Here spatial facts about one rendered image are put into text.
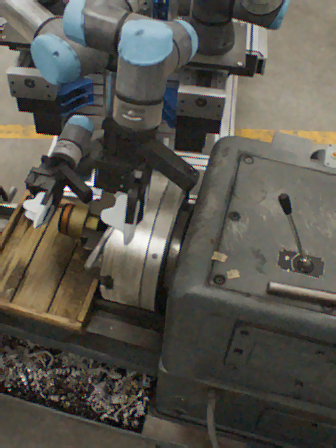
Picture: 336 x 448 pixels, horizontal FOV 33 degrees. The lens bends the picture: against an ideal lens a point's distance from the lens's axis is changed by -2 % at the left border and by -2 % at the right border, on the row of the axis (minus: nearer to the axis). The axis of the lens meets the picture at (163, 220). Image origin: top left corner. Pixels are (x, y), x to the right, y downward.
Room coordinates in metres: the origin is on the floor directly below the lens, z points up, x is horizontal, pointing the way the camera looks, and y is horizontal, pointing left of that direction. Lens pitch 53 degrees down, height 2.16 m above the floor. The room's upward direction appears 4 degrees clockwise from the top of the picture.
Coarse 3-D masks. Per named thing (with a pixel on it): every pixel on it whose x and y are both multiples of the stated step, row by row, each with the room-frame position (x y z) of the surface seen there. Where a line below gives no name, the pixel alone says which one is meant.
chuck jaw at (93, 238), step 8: (88, 232) 0.74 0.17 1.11; (96, 232) 0.74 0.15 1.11; (104, 232) 0.75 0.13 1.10; (80, 240) 0.72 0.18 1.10; (88, 240) 0.72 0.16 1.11; (96, 240) 0.72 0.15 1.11; (80, 248) 0.72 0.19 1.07; (88, 248) 0.69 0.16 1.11; (88, 256) 0.69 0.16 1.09; (96, 264) 0.65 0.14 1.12; (88, 272) 0.64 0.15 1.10; (96, 272) 0.64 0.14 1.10; (104, 280) 0.62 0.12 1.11; (112, 280) 0.62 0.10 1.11
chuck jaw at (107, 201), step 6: (102, 192) 0.82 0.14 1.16; (108, 192) 0.82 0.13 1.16; (96, 198) 0.83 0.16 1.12; (102, 198) 0.81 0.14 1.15; (108, 198) 0.81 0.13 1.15; (114, 198) 0.81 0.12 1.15; (96, 204) 0.80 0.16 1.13; (102, 204) 0.80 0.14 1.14; (108, 204) 0.80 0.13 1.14; (114, 204) 0.80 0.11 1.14; (90, 210) 0.79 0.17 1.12; (96, 210) 0.79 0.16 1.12; (102, 210) 0.79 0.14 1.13
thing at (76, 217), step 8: (64, 208) 0.80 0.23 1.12; (72, 208) 0.80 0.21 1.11; (80, 208) 0.80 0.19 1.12; (88, 208) 0.80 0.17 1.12; (64, 216) 0.78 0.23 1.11; (72, 216) 0.77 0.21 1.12; (80, 216) 0.77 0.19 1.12; (88, 216) 0.78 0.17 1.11; (96, 216) 0.79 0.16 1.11; (64, 224) 0.76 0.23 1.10; (72, 224) 0.76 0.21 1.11; (80, 224) 0.76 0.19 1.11; (88, 224) 0.76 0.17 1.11; (96, 224) 0.76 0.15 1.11; (64, 232) 0.76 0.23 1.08; (72, 232) 0.75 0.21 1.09; (80, 232) 0.74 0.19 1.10
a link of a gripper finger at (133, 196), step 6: (138, 180) 0.59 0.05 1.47; (138, 186) 0.58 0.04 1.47; (132, 192) 0.57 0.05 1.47; (138, 192) 0.58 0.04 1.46; (132, 198) 0.57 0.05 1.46; (138, 198) 0.58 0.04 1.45; (132, 204) 0.56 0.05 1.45; (126, 210) 0.56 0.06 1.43; (132, 210) 0.56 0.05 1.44; (126, 216) 0.56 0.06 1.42; (132, 216) 0.55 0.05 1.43; (126, 222) 0.55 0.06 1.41; (132, 222) 0.55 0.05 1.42
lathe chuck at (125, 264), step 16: (160, 176) 0.83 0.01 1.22; (160, 192) 0.77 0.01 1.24; (144, 224) 0.69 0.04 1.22; (112, 240) 0.66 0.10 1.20; (144, 240) 0.66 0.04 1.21; (112, 256) 0.64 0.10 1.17; (128, 256) 0.64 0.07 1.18; (144, 256) 0.64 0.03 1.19; (112, 272) 0.62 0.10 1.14; (128, 272) 0.62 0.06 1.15; (112, 288) 0.61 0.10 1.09; (128, 288) 0.60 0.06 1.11; (128, 304) 0.61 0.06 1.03
